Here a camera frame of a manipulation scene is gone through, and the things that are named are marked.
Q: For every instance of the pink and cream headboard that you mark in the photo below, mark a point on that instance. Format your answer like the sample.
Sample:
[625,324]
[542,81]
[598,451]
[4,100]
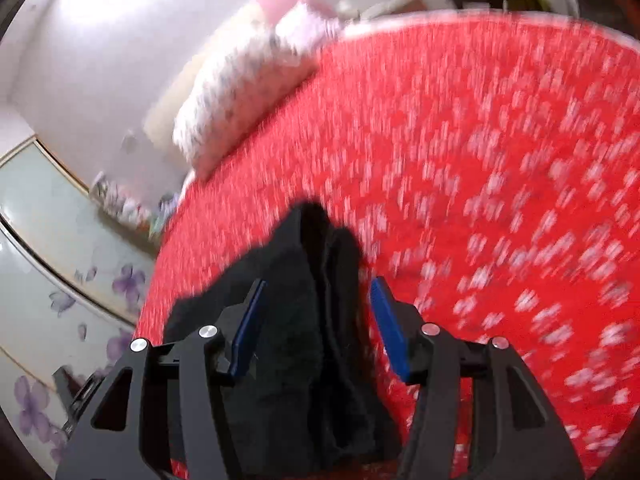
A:
[165,110]

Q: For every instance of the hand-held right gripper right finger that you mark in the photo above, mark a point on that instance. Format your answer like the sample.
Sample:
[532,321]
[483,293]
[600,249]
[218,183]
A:
[390,330]

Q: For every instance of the black pants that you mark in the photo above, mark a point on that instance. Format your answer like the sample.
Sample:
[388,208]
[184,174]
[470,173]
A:
[305,310]

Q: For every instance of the pale pink pillow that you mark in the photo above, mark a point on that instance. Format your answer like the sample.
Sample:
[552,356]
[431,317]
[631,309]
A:
[307,25]

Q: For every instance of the red floral bedspread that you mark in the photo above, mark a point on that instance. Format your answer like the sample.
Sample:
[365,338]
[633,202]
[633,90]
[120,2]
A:
[450,135]

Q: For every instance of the floral patterned pillow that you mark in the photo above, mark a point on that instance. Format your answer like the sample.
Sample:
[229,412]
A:
[235,100]

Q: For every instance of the floral sliding door wardrobe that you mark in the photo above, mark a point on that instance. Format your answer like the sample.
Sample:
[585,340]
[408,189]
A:
[50,240]

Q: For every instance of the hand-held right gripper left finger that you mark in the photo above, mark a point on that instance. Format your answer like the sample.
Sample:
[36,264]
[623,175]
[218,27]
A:
[247,330]

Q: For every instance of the wooden nightstand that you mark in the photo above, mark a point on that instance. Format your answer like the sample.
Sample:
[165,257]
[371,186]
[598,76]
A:
[395,5]

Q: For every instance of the row of plush toys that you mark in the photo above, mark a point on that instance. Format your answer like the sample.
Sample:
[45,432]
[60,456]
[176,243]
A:
[125,205]

